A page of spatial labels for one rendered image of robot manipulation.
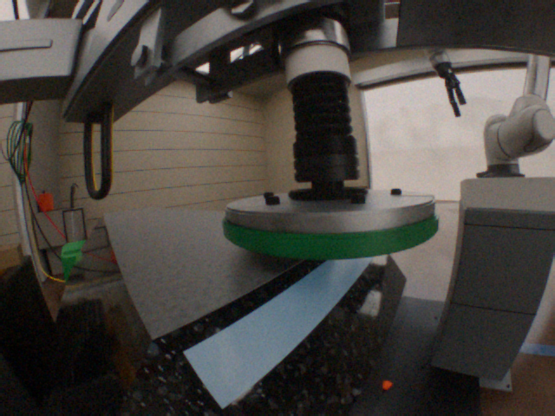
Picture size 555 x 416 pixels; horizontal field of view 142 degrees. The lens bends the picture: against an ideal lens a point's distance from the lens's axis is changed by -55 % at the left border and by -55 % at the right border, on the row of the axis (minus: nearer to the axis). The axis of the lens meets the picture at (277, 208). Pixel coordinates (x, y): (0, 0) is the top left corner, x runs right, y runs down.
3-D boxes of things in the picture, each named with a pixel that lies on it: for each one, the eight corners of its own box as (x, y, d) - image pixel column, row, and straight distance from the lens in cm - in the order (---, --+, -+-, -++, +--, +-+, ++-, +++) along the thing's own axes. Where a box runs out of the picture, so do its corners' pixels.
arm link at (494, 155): (507, 167, 125) (501, 121, 128) (530, 163, 110) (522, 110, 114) (479, 167, 117) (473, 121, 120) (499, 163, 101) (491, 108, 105)
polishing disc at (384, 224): (173, 243, 19) (167, 204, 19) (278, 207, 36) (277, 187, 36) (485, 265, 13) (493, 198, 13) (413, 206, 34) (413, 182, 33)
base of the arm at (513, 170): (477, 180, 123) (476, 168, 123) (520, 178, 123) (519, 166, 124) (474, 178, 104) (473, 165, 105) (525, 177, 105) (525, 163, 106)
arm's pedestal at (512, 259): (433, 317, 164) (450, 196, 136) (503, 329, 172) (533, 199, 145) (416, 371, 126) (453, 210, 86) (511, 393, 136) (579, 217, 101)
